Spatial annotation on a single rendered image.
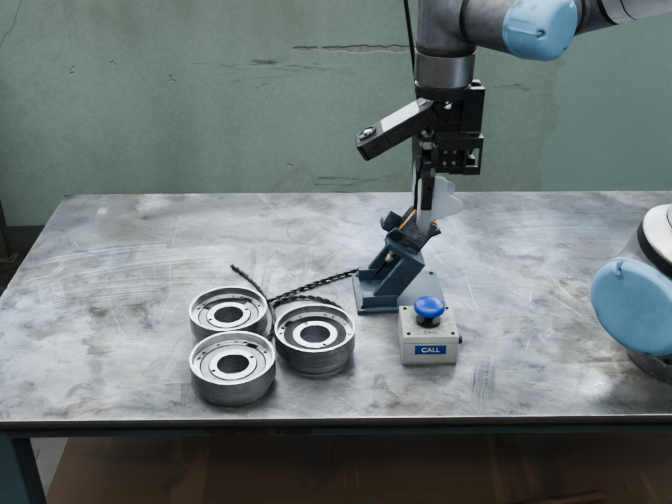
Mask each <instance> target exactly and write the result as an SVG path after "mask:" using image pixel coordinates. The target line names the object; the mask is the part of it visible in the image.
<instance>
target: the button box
mask: <svg viewBox="0 0 672 504"><path fill-rule="evenodd" d="M398 337H399V345H400V352H401V359H402V365H456V362H457V352H458V344H461V343H462V335H458V331H457V327H456V323H455V319H454V315H453V311H452V306H445V312H444V313H443V314H442V315H441V316H439V317H436V318H433V320H432V321H426V320H424V317H422V316H420V315H418V314H417V313H416V312H415V311H414V306H399V321H398Z"/></svg>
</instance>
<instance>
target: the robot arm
mask: <svg viewBox="0 0 672 504"><path fill-rule="evenodd" d="M670 12H672V0H418V9H417V28H416V48H415V64H414V79H415V94H416V95H417V96H419V97H421V98H419V99H418V100H416V101H414V102H412V103H411V104H409V105H407V106H405V107H404V108H402V109H400V110H398V111H397V112H395V113H393V114H391V115H390V116H388V117H386V118H384V119H383V120H381V121H379V122H377V123H376V124H374V125H372V126H370V127H367V128H366V129H364V130H363V131H361V132H360V133H358V134H356V136H355V141H356V147H357V150H358V151H359V153H360V154H361V156H362V158H363V159H364V160H365V161H369V160H371V159H373V158H375V157H377V156H379V155H381V154H382V153H383V152H385V151H387V150H389V149H391V148H392V147H394V146H396V145H398V144H399V143H401V142H403V141H405V140H407V139H408V138H410V137H412V202H413V206H415V207H416V208H417V220H416V225H417V227H418V228H419V230H420V232H421V234H422V235H423V236H427V234H428V231H429V226H430V222H431V221H433V220H436V219H440V218H443V217H447V216H451V215H454V214H457V213H459V212H460V211H461V209H462V201H461V200H460V199H459V198H456V197H454V196H452V194H453V193H454V191H455V185H454V184H453V183H452V182H450V181H447V180H446V179H445V178H444V177H443V176H441V173H449V175H452V174H463V175H480V169H481V160H482V150H483V140H484V138H483V136H482V134H481V126H482V116H483V106H484V97H485V88H484V87H483V86H481V83H480V81H479V80H473V78H474V68H475V57H476V47H477V46H481V47H484V48H488V49H492V50H496V51H500V52H503V53H507V54H511V55H514V56H516V57H518V58H521V59H524V60H538V61H543V62H549V61H553V60H555V59H557V58H559V57H560V56H561V55H562V52H563V51H564V50H566V49H567V48H568V47H569V45H570V43H571V41H572V39H573V36H576V35H579V34H582V33H586V32H590V31H594V30H598V29H602V28H607V27H611V26H615V25H619V24H623V23H626V22H630V21H635V20H639V19H643V18H648V17H652V16H656V15H661V14H665V13H670ZM475 148H479V157H478V166H470V165H475V158H474V156H473V155H472V152H473V151H474V149H475ZM466 165H469V166H466ZM590 299H591V304H592V307H593V308H594V309H595V312H596V317H597V319H598V321H599V322H600V324H601V325H602V327H603V328H604V329H605V330H606V332H607V333H608V334H609V335H610V336H611V337H612V338H613V339H615V340H616V341H617V342H618V343H620V344H621V345H623V346H624V347H626V349H627V352H628V354H629V356H630V357H631V359H632V360H633V361H634V362H635V363H636V364H637V365H638V366H639V367H640V368H641V369H642V370H644V371H645V372H646V373H648V374H649V375H651V376H653V377H654V378H656V379H658V380H660V381H663V382H665V383H667V384H670V385H672V203H671V204H668V205H660V206H656V207H654V208H652V209H651V210H650V211H649V212H648V213H647V214H646V215H645V217H644V218H643V220H642V221H641V223H640V224H639V226H638V227H637V229H636V230H635V232H634V233H633V235H632V237H631V238H630V240H629V241H628V243H627V244H626V246H625V247H624V248H623V250H622V251H621V252H620V253H619V254H618V255H617V256H616V257H615V258H613V259H610V260H608V261H607V262H605V263H604V264H603V265H602V266H601V268H600V270H599V271H598V272H597V273H596V274H595V276H594V278H593V280H592V283H591V288H590Z"/></svg>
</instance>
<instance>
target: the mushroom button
mask: <svg viewBox="0 0 672 504"><path fill-rule="evenodd" d="M414 311H415V312H416V313H417V314H418V315H420V316H422V317H424V320H426V321H432V320H433V318H436V317H439V316H441V315H442V314H443V313H444V312H445V305H444V303H443V301H442V300H441V299H439V298H437V297H433V296H423V297H420V298H418V299H417V300H416V301H415V303H414Z"/></svg>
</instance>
